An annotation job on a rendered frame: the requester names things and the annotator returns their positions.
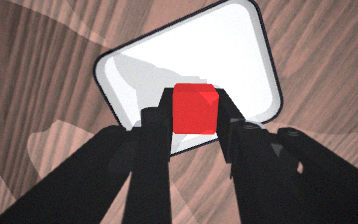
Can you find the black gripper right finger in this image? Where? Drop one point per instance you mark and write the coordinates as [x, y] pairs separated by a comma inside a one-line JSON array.
[[264, 191]]

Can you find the red cube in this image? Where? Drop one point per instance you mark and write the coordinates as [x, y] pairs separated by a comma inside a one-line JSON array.
[[195, 108]]

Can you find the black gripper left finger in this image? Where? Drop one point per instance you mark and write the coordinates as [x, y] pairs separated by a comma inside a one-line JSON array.
[[82, 188]]

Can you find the white tray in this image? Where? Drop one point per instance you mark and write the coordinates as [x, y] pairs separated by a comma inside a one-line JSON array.
[[224, 44]]

